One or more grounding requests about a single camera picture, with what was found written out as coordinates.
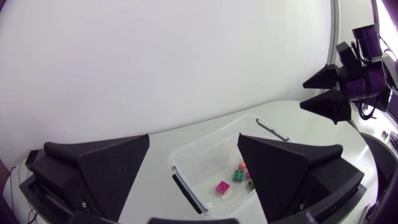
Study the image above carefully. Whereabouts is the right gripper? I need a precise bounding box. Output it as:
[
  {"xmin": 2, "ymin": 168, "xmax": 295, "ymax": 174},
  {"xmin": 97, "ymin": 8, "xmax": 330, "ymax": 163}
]
[{"xmin": 299, "ymin": 60, "xmax": 389, "ymax": 126}]

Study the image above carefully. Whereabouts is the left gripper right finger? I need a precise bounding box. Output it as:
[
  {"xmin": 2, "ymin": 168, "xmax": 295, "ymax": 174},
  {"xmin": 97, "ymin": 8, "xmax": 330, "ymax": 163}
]
[{"xmin": 237, "ymin": 133, "xmax": 365, "ymax": 223}]

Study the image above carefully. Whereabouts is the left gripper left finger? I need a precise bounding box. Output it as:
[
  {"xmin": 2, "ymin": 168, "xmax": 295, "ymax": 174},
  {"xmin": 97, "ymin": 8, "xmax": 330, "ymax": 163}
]
[{"xmin": 25, "ymin": 134, "xmax": 150, "ymax": 223}]

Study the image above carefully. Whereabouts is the clear plastic container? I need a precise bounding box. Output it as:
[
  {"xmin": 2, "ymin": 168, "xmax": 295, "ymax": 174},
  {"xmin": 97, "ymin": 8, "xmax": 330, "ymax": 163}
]
[{"xmin": 167, "ymin": 113, "xmax": 292, "ymax": 219}]

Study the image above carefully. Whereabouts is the green toy brick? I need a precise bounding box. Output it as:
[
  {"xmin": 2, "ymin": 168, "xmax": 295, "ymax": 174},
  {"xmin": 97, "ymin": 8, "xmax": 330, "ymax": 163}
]
[{"xmin": 232, "ymin": 169, "xmax": 245, "ymax": 183}]

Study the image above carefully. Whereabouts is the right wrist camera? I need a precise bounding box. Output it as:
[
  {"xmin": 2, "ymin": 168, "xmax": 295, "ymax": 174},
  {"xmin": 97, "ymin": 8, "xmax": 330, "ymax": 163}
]
[{"xmin": 335, "ymin": 41, "xmax": 363, "ymax": 74}]

